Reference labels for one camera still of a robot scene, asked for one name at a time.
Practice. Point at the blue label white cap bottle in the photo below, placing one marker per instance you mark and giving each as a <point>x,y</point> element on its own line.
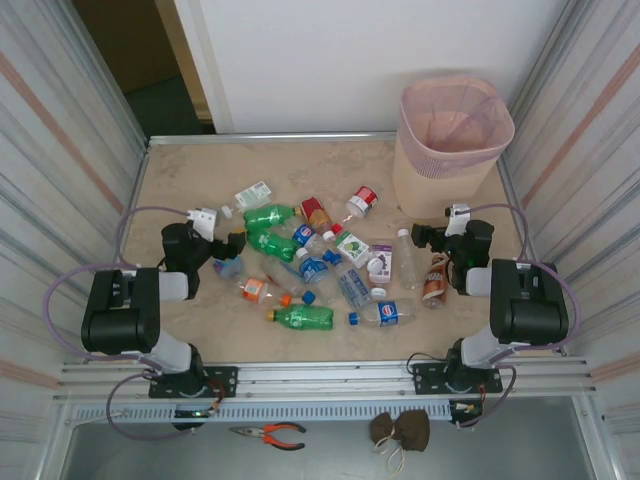
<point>312,270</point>

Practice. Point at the green plastic soda bottle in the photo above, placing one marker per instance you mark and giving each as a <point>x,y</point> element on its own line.
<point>305,317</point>
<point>270,214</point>
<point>272,243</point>

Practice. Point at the pink bin liner bag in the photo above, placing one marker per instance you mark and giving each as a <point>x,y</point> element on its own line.
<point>440,125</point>

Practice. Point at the red bottle cap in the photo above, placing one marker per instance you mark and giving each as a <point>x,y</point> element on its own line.
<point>338,229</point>

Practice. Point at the red white label bottle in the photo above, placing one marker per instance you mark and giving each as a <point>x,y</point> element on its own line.
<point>365,196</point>

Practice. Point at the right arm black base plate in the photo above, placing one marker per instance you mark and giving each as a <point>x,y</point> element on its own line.
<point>430,377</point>

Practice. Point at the aluminium table edge rail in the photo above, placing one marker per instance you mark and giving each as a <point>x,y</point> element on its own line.
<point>275,136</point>

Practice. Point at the red orange label bottle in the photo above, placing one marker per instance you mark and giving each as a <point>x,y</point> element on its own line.
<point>312,210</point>

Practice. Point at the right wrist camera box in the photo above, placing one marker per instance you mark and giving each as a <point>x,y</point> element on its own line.
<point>457,220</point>

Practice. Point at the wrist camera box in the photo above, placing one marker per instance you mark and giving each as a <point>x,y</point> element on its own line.
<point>457,220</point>
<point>204,220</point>

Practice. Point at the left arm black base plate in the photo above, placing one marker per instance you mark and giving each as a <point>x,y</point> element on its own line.
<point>225,380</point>

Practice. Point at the white green label bottle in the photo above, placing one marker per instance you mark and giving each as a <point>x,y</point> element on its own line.
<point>252,193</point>

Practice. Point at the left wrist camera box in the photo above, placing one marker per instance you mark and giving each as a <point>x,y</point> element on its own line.
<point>204,220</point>

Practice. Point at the purple grape label bottle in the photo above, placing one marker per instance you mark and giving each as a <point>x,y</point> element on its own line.
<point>384,257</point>

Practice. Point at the pink waste basket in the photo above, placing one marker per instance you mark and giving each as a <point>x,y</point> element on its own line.
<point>435,192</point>

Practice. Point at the clear pale blue label bottle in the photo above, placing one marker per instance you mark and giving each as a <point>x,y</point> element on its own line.
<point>352,282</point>

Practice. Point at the blue tinted plastic bottle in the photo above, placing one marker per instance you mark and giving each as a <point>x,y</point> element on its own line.
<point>227,269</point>

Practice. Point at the small circuit board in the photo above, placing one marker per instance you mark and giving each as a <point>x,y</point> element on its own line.
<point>462,407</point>
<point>197,413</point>

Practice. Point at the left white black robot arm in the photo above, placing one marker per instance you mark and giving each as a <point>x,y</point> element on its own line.
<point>120,310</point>

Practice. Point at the clear unlabelled white cap bottle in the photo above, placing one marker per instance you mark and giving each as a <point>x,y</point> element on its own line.
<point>409,260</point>

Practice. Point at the clear bottle blue cap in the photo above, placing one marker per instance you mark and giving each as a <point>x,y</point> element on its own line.
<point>280,275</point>

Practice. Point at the Pepsi label plastic bottle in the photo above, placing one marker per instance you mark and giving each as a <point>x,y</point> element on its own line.
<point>303,235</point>
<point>387,311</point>

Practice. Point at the brown label bottle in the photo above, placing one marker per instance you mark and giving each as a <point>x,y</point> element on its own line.
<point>434,282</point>

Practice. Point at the large brown cloth pouch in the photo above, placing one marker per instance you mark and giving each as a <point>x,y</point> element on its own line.
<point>414,431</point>

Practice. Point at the white door frame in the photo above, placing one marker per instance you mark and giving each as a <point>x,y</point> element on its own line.
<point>200,60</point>

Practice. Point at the brown wooden door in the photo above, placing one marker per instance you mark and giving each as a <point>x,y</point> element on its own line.
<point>125,45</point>

